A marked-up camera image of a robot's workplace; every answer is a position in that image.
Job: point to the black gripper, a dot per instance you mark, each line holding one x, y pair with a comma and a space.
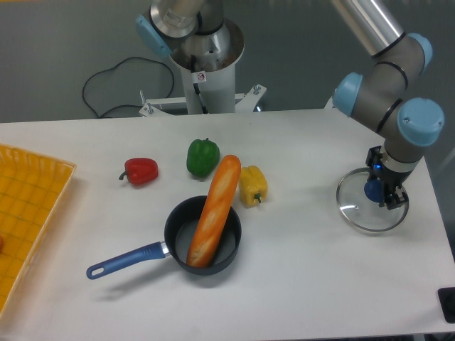
391, 176

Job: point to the glass pot lid blue knob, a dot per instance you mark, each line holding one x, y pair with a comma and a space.
357, 199

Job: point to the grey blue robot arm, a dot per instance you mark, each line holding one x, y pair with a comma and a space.
375, 101

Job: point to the yellow bell pepper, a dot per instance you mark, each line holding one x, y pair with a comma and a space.
253, 186

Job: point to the black device at table edge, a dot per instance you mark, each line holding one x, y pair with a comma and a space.
447, 301

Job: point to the orange baguette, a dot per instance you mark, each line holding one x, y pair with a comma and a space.
215, 212

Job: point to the green bell pepper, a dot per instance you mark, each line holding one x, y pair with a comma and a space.
202, 157

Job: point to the red bell pepper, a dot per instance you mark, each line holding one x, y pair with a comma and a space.
140, 171

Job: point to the yellow plastic basket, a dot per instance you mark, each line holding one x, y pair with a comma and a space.
32, 186

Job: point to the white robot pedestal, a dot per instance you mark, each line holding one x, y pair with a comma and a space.
208, 69

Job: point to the dark pot blue handle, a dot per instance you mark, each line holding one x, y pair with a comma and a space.
178, 234

